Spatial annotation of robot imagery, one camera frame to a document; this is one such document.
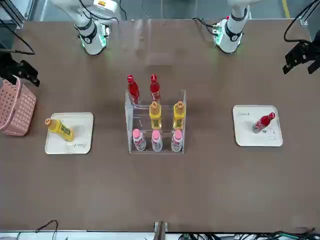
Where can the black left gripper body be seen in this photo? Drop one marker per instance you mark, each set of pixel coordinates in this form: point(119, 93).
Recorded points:
point(308, 51)

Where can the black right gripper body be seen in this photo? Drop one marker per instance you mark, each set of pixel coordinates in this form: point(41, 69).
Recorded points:
point(10, 65)

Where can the yellow pear drink bottle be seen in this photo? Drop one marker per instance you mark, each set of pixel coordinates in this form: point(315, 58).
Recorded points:
point(61, 128)
point(155, 115)
point(179, 115)

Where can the red cola bottle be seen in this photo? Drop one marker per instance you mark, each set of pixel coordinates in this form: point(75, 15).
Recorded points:
point(261, 123)
point(155, 88)
point(133, 90)

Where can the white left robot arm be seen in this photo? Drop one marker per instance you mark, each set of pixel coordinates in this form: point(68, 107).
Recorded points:
point(232, 37)

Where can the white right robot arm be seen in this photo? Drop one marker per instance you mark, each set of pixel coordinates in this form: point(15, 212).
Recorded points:
point(92, 42)

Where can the clear acrylic tiered shelf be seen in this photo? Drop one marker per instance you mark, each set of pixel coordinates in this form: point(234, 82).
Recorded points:
point(130, 125)

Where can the pink plastic basket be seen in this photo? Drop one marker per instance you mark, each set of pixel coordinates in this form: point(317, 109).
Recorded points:
point(15, 110)

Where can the white rabbit print tray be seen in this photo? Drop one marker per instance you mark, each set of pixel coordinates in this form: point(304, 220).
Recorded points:
point(82, 130)
point(245, 135)

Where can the white bottle pink cap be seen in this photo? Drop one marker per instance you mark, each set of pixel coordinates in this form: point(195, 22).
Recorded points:
point(157, 143)
point(139, 142)
point(176, 143)

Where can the aluminium frame post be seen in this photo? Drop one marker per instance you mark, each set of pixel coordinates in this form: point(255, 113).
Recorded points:
point(303, 21)

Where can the dark aluminium frame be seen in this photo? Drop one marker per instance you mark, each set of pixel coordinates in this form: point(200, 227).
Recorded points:
point(15, 12)

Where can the metal post at table edge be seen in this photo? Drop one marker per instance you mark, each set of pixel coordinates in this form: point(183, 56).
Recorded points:
point(160, 231)

